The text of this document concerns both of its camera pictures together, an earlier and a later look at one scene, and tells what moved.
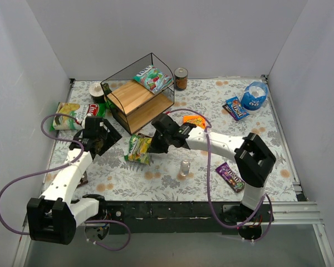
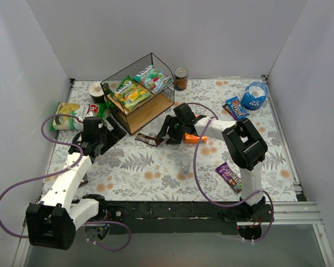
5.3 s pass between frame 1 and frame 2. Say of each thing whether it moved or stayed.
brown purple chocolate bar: stayed
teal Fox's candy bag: stayed
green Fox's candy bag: moved
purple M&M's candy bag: stayed
